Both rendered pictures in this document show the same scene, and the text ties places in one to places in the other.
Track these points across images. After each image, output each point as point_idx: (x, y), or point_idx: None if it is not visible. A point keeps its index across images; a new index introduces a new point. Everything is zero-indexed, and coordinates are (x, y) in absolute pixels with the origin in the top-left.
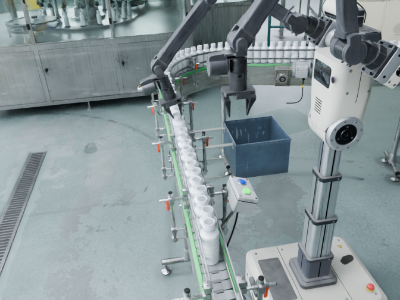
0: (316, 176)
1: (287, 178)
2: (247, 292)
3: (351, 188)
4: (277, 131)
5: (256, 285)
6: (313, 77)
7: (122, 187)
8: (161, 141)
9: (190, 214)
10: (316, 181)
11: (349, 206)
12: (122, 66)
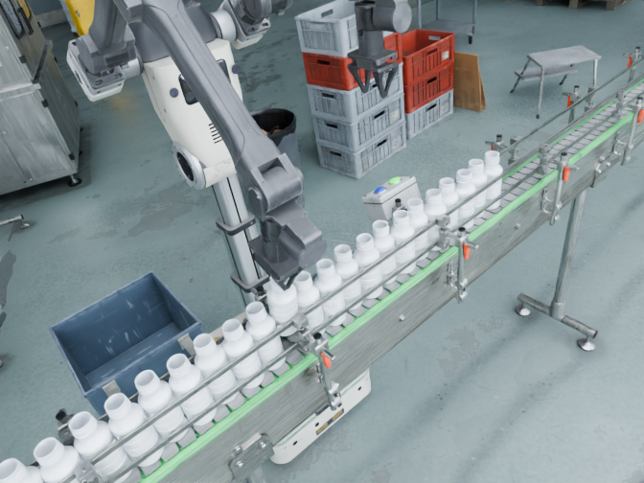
0: (246, 225)
1: None
2: (306, 456)
3: (21, 411)
4: (96, 319)
5: (501, 144)
6: (188, 105)
7: None
8: (324, 337)
9: (442, 250)
10: (247, 233)
11: (72, 401)
12: None
